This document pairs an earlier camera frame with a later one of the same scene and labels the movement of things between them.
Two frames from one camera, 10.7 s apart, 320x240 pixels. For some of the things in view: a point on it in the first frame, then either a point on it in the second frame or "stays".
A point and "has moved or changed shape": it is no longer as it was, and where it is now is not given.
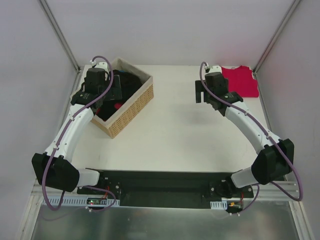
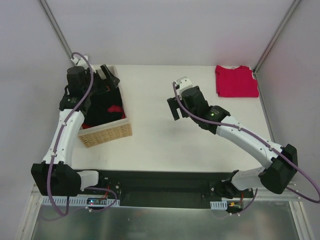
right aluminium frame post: x=293 y=7 stays
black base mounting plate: x=165 y=188 stays
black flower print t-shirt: x=130 y=83 has moved or changed shape
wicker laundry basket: x=113 y=126 → x=91 y=136
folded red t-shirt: x=241 y=80 stays
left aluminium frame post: x=60 y=35 stays
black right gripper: x=199 y=90 → x=175 y=108
